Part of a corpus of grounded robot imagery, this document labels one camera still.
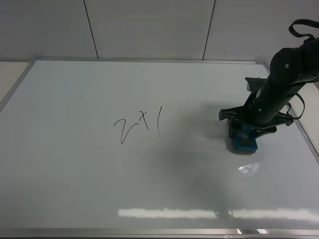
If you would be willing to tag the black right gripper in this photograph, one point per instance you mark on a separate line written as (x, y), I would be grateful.
(262, 115)

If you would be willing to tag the blue board eraser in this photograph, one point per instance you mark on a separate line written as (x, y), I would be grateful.
(243, 142)

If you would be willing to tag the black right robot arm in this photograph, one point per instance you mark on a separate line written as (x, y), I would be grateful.
(290, 70)

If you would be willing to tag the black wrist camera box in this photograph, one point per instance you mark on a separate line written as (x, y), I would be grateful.
(254, 84)

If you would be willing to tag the white whiteboard with aluminium frame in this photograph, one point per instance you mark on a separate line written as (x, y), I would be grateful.
(135, 149)

